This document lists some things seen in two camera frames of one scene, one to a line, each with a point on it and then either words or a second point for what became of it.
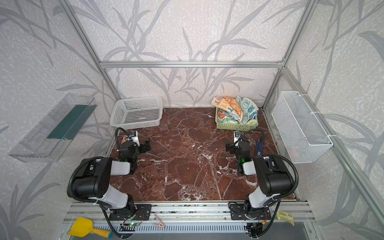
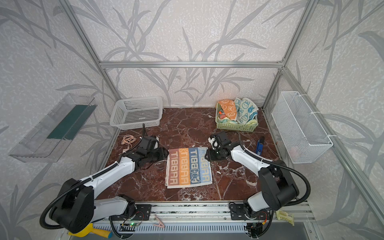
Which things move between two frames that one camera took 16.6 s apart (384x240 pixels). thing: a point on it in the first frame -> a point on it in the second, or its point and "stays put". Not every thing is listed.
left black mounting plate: (136, 212) stays put
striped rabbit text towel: (229, 105) -> (188, 166)
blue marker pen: (259, 148) stays put
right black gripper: (233, 147) -> (212, 155)
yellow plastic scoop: (83, 226) stays put
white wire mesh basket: (302, 135) stays put
